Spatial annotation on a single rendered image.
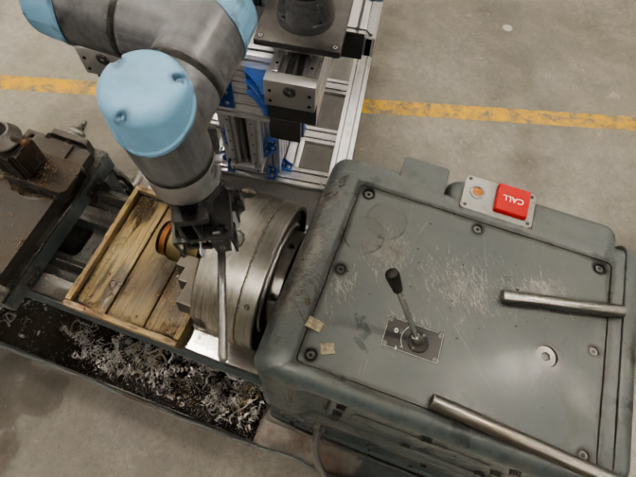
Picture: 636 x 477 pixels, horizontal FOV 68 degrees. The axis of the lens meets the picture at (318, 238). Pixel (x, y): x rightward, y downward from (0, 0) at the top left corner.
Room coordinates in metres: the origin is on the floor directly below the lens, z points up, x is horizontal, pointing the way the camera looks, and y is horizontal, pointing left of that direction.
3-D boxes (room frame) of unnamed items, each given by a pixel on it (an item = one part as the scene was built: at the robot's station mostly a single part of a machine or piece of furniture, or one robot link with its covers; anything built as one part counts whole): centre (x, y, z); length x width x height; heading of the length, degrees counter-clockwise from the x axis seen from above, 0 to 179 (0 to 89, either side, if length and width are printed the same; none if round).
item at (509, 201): (0.48, -0.35, 1.26); 0.06 x 0.06 x 0.02; 75
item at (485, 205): (0.49, -0.33, 1.23); 0.13 x 0.08 x 0.05; 75
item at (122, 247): (0.45, 0.40, 0.89); 0.36 x 0.30 x 0.04; 165
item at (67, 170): (0.61, 0.70, 0.99); 0.20 x 0.10 x 0.05; 75
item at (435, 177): (0.52, -0.19, 1.24); 0.09 x 0.08 x 0.03; 75
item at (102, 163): (0.56, 0.79, 0.90); 0.47 x 0.30 x 0.06; 165
